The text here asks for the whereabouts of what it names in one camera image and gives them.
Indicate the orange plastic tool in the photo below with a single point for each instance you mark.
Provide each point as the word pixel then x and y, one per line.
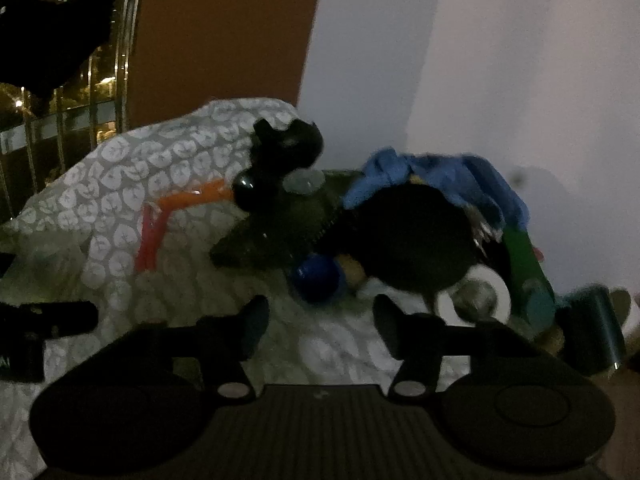
pixel 150 240

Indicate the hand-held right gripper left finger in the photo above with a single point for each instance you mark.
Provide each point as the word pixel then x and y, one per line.
pixel 255 325

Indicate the dark metal can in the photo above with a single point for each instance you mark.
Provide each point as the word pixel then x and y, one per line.
pixel 592 325

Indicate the black lumpy object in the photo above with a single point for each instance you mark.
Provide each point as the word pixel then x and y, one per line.
pixel 290 142

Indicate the brown wooden panel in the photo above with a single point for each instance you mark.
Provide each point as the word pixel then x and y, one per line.
pixel 225 35

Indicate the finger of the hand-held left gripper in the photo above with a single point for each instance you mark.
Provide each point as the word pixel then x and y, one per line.
pixel 50 319

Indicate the black round object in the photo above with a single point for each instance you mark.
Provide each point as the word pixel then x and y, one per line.
pixel 415 240

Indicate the dark glossy round object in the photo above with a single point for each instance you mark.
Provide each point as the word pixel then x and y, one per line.
pixel 247 189

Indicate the blue ball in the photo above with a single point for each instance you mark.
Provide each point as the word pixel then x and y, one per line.
pixel 315 272

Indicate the green box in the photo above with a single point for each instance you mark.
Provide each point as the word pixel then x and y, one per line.
pixel 525 260

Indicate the white tape roll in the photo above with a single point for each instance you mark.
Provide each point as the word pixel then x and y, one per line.
pixel 495 282

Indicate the blue cloth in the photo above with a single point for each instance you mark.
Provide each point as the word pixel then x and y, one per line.
pixel 440 175

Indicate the black hanging cloth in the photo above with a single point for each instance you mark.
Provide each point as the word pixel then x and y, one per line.
pixel 50 35

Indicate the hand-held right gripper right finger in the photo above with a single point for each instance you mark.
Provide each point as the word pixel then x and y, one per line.
pixel 387 325

